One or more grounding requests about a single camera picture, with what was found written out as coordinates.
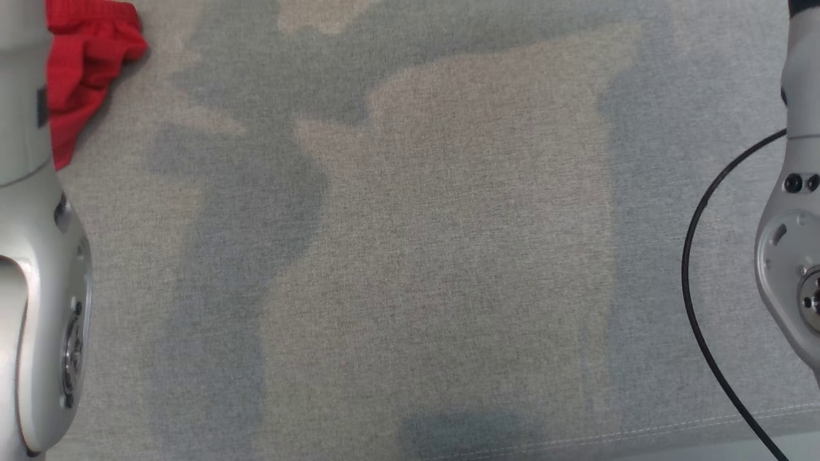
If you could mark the red shorts with elastic waistband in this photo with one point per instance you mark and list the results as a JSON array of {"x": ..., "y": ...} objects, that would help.
[{"x": 83, "y": 70}]

